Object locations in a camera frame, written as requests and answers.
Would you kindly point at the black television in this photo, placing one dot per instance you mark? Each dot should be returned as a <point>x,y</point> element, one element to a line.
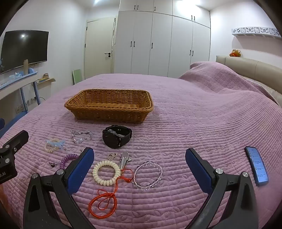
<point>24,49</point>

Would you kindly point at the black wristwatch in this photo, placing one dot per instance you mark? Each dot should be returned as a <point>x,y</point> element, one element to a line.
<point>116,136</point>

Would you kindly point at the light blue bow clip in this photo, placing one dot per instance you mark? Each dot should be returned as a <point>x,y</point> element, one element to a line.
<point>57,144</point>

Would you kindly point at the dark smartphone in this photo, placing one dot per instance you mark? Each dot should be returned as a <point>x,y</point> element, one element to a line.
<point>256,165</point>

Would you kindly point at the white wardrobe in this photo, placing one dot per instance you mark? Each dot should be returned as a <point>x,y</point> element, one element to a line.
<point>163,41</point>

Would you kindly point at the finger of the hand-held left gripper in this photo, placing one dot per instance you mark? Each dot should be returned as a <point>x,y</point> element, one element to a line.
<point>16,139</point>

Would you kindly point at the purple quilted bedspread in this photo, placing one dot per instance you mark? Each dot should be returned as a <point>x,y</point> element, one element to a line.
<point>187,123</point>

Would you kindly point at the brown wicker basket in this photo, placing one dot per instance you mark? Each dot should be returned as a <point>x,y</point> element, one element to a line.
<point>110,105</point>

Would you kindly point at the green board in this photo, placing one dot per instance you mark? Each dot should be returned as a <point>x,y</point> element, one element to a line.
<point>77,76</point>

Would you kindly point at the silver hair clip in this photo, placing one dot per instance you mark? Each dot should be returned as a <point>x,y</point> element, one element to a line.
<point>124,159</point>

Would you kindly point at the beige padded headboard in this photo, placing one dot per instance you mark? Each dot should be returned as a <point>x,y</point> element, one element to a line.
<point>253,68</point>

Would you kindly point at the wooden wall desk shelf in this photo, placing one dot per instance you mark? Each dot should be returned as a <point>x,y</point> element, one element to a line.
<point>19,84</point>

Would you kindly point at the orange plush toy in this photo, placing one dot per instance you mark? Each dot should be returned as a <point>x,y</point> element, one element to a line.
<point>235,53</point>

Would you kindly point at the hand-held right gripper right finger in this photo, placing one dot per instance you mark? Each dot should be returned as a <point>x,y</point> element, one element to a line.
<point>197,168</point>

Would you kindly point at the white room door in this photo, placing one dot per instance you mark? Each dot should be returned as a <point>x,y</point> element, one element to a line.
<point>99,48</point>

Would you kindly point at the white patterned wall shelf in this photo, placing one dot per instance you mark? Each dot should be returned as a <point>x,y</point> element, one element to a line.
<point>255,30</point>

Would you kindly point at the cardboard tube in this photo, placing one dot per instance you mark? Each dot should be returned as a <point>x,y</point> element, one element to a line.
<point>26,66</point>

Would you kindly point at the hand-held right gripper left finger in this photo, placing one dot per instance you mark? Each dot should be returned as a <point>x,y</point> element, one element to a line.
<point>81,167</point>

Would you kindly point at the blue metal stand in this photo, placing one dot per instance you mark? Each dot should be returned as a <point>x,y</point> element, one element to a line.
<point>33,88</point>

